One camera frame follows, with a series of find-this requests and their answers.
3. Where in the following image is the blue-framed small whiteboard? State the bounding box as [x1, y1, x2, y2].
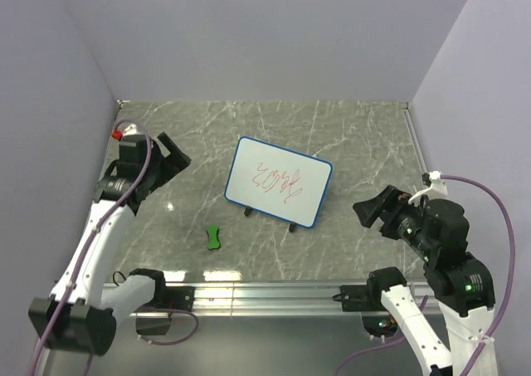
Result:
[224, 136, 334, 228]

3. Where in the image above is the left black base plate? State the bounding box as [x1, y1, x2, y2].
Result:
[163, 286, 195, 312]

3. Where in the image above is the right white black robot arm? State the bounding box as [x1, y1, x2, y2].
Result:
[353, 185, 498, 375]

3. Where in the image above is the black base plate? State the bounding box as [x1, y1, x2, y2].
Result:
[163, 286, 195, 312]
[332, 285, 373, 312]

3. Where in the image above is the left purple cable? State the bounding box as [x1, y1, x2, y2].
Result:
[31, 118, 200, 376]

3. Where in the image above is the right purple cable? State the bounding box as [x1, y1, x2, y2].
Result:
[334, 175, 518, 376]

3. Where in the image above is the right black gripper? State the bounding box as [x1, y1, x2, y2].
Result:
[352, 182, 436, 256]

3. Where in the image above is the aluminium mounting rail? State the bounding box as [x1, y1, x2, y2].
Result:
[101, 281, 441, 317]

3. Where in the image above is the purple cable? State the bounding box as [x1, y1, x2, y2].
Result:
[31, 118, 200, 376]
[334, 175, 518, 376]

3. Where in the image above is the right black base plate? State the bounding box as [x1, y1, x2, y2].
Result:
[332, 285, 373, 312]

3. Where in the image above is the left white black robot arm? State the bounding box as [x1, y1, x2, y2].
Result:
[28, 131, 193, 356]

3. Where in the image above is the green whiteboard eraser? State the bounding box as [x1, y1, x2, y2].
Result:
[206, 225, 221, 251]

